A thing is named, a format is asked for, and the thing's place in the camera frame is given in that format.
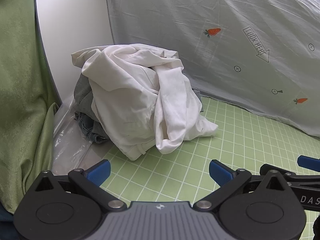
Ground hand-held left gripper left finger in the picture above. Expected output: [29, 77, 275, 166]
[34, 159, 127, 212]

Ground blue denim garment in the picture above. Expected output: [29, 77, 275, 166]
[74, 112, 107, 144]

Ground white panel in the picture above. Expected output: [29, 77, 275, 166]
[33, 0, 116, 105]

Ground grey garment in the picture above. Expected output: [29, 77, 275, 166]
[73, 75, 95, 113]

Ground white pants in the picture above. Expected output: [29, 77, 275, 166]
[71, 44, 219, 161]

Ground clear plastic bag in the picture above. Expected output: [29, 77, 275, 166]
[51, 97, 111, 176]

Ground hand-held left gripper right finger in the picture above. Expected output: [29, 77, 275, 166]
[192, 159, 286, 212]

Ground carrot-printed grey sheet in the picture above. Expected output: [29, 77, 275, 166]
[71, 0, 320, 138]

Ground green grid mat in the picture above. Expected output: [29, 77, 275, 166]
[51, 96, 320, 240]

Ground green curtain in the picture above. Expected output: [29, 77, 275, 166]
[0, 0, 61, 214]

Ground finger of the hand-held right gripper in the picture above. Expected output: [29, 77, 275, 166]
[259, 164, 320, 183]
[297, 155, 320, 173]

